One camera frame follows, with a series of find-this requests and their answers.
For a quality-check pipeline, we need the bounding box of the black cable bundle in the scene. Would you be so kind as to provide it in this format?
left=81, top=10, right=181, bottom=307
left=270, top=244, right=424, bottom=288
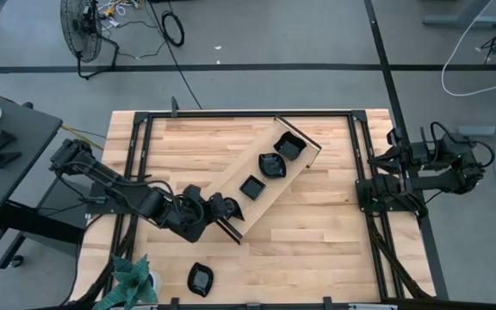
left=366, top=210, right=432, bottom=301
left=73, top=213, right=140, bottom=305

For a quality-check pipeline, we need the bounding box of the black leaf-shaped plate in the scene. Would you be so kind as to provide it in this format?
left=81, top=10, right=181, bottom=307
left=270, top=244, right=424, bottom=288
left=257, top=152, right=288, bottom=180

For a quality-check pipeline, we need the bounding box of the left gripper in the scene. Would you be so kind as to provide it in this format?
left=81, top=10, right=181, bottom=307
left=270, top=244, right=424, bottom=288
left=208, top=192, right=239, bottom=222

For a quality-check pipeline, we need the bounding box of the black triangular part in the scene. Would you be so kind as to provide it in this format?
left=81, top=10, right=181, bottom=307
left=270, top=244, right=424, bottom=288
left=0, top=151, right=22, bottom=170
left=0, top=130, right=17, bottom=152

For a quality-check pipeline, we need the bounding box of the white plant pot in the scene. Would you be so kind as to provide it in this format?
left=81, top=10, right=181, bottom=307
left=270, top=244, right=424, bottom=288
left=149, top=270, right=163, bottom=294

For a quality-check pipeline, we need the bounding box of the black wavy oval plate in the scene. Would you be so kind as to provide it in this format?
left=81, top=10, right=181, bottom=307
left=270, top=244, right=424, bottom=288
left=187, top=262, right=214, bottom=298

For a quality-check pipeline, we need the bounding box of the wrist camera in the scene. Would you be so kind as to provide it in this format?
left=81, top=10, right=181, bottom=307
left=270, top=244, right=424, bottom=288
left=182, top=183, right=206, bottom=204
left=385, top=127, right=400, bottom=148

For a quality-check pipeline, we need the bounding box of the small black square plate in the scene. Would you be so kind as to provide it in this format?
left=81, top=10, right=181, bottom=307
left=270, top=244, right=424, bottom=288
left=239, top=174, right=267, bottom=202

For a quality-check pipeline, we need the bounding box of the coiled black cable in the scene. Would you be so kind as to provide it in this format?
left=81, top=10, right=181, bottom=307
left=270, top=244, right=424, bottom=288
left=146, top=0, right=204, bottom=111

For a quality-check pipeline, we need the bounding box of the yellow cable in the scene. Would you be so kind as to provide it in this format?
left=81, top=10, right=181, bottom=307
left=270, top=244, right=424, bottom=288
left=60, top=123, right=105, bottom=152

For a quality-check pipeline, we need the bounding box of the white floor cable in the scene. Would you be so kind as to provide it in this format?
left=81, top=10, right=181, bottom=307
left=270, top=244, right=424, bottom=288
left=440, top=0, right=496, bottom=97

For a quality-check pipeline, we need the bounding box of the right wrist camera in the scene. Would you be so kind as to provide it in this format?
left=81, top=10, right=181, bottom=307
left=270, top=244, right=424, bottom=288
left=385, top=127, right=400, bottom=148

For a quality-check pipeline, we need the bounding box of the green artificial plant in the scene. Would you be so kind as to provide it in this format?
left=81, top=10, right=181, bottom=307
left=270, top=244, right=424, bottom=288
left=94, top=253, right=159, bottom=310

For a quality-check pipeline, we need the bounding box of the black aluminium rig frame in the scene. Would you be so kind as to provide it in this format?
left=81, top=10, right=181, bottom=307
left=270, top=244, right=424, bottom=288
left=69, top=107, right=450, bottom=310

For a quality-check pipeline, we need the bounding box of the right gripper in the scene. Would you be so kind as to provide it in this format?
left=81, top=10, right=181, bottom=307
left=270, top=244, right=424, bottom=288
left=367, top=141, right=437, bottom=176

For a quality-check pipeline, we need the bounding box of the grey-legged desk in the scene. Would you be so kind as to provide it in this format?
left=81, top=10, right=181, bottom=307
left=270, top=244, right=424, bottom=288
left=422, top=0, right=496, bottom=28

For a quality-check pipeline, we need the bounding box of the black teardrop plate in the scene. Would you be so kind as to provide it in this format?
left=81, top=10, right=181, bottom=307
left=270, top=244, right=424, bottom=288
left=226, top=198, right=245, bottom=223

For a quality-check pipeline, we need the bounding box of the black wavy square bowl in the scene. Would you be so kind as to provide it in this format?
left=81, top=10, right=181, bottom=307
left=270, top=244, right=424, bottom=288
left=272, top=131, right=308, bottom=162

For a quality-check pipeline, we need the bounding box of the black floor fan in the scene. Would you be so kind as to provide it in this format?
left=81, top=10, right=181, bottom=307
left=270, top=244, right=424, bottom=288
left=59, top=0, right=121, bottom=81

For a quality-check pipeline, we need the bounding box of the black side table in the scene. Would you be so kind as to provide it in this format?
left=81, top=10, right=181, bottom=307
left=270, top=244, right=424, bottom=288
left=0, top=92, right=88, bottom=281

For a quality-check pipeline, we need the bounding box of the wooden tray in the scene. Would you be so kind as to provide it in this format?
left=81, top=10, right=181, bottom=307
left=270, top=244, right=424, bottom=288
left=193, top=115, right=323, bottom=245

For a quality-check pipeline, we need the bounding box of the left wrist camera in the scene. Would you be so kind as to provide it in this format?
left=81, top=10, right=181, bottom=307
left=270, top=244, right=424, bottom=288
left=182, top=183, right=206, bottom=204

